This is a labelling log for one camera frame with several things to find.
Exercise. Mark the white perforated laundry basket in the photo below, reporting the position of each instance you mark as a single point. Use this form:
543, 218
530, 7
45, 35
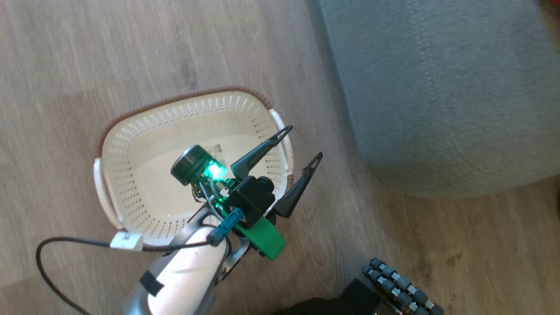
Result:
148, 166

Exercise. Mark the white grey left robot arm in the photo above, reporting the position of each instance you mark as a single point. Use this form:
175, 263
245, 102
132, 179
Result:
183, 275

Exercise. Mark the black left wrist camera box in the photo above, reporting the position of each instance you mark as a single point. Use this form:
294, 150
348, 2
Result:
251, 199

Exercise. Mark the wheel with grey rollers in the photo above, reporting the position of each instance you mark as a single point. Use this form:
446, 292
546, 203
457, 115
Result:
400, 286

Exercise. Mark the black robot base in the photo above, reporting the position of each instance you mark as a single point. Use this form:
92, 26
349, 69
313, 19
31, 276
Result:
341, 302

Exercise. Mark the left gripper green bracket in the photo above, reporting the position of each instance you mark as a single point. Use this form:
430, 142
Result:
264, 238

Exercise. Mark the grey fabric sofa seat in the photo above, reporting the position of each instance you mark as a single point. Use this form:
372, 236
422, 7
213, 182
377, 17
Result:
446, 87

